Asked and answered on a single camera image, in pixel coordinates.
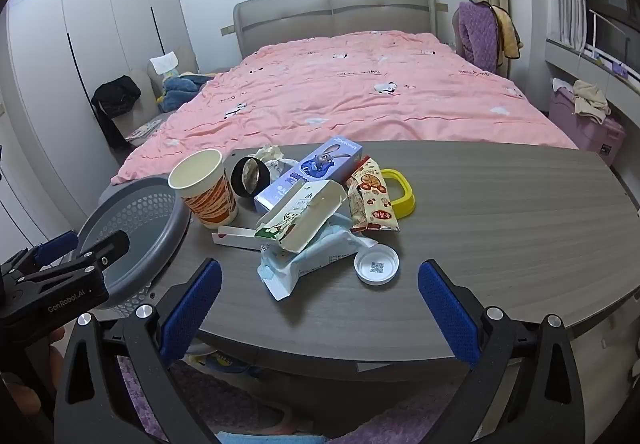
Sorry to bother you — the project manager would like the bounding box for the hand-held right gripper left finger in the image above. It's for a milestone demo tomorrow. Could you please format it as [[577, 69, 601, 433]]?
[[52, 258, 223, 444]]

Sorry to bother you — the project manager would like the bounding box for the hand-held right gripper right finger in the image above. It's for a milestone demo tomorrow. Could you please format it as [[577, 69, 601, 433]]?
[[417, 259, 586, 444]]

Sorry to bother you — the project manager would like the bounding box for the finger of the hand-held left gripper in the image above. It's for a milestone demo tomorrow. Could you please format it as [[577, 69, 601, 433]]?
[[22, 229, 131, 285], [10, 230, 80, 275]]

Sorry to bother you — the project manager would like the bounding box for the grey plastic basket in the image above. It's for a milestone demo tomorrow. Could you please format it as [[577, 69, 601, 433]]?
[[75, 176, 193, 320]]

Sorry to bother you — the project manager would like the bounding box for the white round lid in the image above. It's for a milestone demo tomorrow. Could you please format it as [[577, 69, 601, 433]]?
[[354, 245, 401, 286]]

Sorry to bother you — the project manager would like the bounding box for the orange and white paper cup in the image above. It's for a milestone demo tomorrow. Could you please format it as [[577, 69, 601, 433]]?
[[167, 149, 240, 230]]

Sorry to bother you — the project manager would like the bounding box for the light blue wet wipes packet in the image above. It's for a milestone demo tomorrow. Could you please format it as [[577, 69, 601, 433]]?
[[257, 214, 378, 301]]

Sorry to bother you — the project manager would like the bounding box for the red and cream snack packet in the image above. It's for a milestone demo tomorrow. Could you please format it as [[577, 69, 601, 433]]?
[[345, 155, 401, 234]]

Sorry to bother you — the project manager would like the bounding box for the white and green carton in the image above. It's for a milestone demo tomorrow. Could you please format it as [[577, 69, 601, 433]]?
[[255, 179, 348, 255]]

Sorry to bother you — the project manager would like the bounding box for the person's left hand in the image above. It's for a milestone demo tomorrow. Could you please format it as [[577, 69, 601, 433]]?
[[45, 326, 68, 377]]

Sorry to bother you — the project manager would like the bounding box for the magazine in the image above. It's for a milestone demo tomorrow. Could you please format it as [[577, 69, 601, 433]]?
[[125, 119, 163, 141]]

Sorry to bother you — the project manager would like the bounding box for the grey slipper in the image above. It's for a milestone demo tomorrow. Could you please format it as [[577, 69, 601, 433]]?
[[240, 401, 311, 442]]

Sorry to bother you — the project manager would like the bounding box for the black clothing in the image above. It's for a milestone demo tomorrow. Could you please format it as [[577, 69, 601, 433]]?
[[91, 75, 142, 150]]

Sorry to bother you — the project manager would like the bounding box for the crumpled white tissue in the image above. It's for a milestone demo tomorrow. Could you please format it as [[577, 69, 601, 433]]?
[[250, 145, 296, 175]]

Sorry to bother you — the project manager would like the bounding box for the beige armchair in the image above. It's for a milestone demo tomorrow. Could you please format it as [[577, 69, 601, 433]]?
[[107, 46, 201, 145]]

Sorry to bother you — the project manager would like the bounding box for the blue clothing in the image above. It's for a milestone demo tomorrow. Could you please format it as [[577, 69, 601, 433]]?
[[159, 73, 216, 112]]

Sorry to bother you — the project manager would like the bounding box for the purple cartoon rabbit box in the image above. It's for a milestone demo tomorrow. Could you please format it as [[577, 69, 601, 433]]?
[[254, 136, 363, 215]]

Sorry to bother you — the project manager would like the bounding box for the white package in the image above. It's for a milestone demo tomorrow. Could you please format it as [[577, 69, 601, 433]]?
[[149, 51, 181, 77]]

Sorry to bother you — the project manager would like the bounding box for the purple storage box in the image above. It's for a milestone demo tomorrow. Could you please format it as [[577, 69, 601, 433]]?
[[547, 86, 628, 167]]

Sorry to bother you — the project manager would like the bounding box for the bed with pink duvet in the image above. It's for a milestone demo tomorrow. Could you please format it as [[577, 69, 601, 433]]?
[[111, 30, 581, 187]]

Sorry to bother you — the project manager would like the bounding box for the beige cloth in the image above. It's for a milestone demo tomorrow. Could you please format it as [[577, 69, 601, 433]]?
[[572, 80, 612, 125]]

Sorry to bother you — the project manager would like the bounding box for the grey window bench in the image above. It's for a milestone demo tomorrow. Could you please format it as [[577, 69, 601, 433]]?
[[545, 38, 640, 135]]

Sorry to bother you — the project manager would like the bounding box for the yellow towel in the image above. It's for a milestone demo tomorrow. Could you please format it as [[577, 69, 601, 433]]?
[[490, 4, 525, 60]]

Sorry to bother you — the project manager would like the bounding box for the yellow plastic ring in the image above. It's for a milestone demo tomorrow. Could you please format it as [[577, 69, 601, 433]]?
[[380, 168, 416, 219]]

